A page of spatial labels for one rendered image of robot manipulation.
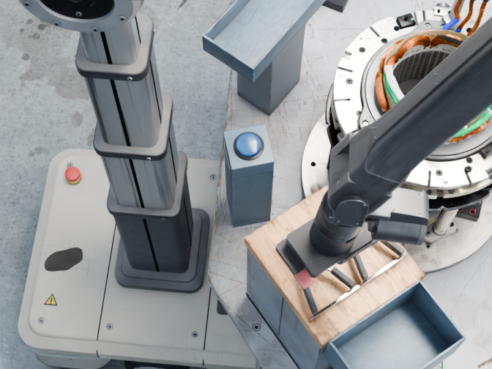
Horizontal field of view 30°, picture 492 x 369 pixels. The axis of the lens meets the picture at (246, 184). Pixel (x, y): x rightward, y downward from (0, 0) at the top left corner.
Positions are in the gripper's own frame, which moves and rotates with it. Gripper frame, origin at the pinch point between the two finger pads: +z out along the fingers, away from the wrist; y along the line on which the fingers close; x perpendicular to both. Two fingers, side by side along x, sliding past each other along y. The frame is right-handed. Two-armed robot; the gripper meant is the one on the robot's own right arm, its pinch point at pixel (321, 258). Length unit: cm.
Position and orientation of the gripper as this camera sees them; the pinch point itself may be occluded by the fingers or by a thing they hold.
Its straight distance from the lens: 127.0
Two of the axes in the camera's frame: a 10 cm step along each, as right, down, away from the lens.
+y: 8.3, -4.9, 2.8
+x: -5.6, -7.7, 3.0
